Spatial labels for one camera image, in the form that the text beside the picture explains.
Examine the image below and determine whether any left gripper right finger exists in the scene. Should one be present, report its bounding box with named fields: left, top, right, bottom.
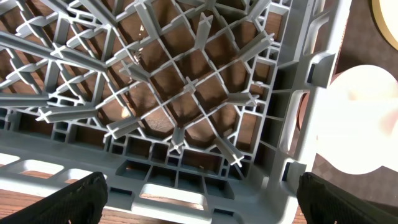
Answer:
left=297, top=172, right=397, bottom=224

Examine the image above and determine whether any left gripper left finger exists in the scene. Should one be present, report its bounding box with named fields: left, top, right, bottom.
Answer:
left=1, top=172, right=108, bottom=224

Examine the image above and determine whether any pink bowl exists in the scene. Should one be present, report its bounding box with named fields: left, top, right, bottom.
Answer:
left=317, top=65, right=397, bottom=175

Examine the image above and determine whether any yellow plate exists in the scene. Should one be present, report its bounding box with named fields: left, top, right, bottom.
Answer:
left=371, top=0, right=397, bottom=50

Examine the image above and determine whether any grey plastic dish rack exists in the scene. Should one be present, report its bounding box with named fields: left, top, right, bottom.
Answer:
left=1, top=0, right=351, bottom=223

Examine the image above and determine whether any dark brown serving tray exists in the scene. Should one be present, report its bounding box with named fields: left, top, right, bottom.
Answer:
left=312, top=0, right=397, bottom=207

